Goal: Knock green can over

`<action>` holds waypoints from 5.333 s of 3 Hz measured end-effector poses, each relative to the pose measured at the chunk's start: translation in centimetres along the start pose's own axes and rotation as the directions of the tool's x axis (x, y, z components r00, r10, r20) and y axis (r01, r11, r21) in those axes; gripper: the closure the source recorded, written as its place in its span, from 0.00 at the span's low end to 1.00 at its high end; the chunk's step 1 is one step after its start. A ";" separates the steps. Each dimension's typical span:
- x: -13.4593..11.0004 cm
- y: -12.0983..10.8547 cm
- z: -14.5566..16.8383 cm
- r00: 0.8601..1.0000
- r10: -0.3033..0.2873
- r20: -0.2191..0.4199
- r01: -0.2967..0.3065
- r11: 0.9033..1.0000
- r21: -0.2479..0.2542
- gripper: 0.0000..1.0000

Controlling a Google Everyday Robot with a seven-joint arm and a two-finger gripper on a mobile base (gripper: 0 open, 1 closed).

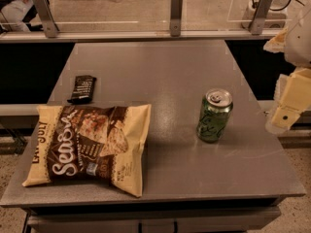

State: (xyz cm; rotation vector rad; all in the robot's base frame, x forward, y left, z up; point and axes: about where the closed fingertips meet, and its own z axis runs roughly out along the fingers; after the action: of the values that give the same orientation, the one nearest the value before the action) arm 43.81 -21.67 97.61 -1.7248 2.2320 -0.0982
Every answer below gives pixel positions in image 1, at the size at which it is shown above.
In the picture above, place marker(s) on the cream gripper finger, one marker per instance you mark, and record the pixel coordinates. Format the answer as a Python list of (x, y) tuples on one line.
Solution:
[(277, 43), (292, 97)]

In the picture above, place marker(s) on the green soda can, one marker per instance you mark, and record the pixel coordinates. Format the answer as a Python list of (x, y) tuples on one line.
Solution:
[(215, 111)]

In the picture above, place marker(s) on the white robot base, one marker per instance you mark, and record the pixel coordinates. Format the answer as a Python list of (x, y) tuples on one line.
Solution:
[(277, 14)]

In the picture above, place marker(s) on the yellow brown chips bag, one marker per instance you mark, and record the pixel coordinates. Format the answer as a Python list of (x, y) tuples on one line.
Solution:
[(84, 142)]

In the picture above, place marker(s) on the black snack bar wrapper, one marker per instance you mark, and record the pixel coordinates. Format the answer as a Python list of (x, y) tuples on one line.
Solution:
[(83, 90)]

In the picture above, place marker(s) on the clear acrylic barrier panel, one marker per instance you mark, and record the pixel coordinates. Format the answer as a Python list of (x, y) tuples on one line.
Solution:
[(207, 17)]

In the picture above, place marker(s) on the person in background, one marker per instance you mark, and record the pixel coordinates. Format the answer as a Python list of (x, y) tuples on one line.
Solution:
[(14, 13)]

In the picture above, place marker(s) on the grey cabinet under table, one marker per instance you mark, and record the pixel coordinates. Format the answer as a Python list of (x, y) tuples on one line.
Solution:
[(218, 216)]

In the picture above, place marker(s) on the right metal rail bracket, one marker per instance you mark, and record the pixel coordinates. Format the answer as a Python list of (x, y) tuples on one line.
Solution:
[(258, 21)]

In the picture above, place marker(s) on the metal rail bracket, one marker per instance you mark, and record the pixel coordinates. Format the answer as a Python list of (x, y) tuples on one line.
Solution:
[(176, 17), (45, 15), (258, 21)]

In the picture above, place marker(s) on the middle metal rail bracket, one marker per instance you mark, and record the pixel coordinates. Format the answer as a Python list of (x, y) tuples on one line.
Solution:
[(176, 17)]

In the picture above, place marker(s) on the left metal rail bracket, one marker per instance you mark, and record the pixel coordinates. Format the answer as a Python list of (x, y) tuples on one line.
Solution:
[(45, 15)]

